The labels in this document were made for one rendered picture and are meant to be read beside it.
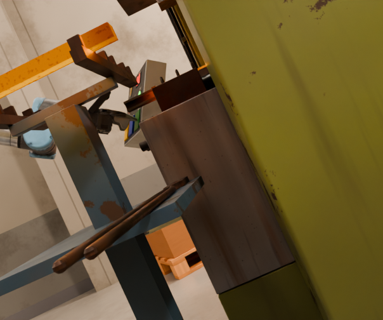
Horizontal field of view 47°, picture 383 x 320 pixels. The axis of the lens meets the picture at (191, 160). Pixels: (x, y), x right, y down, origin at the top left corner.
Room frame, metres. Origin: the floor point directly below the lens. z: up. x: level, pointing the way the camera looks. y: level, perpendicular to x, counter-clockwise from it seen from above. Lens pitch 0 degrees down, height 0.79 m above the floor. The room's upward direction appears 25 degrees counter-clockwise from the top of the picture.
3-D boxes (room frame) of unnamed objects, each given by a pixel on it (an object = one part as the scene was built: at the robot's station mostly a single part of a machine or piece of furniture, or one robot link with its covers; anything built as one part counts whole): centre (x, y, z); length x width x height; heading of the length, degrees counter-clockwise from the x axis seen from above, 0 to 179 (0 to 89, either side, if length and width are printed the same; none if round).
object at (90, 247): (0.66, 0.08, 0.75); 0.60 x 0.04 x 0.01; 172
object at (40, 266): (0.79, 0.17, 0.74); 0.40 x 0.30 x 0.02; 173
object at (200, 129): (1.22, -0.22, 0.69); 0.56 x 0.38 x 0.45; 86
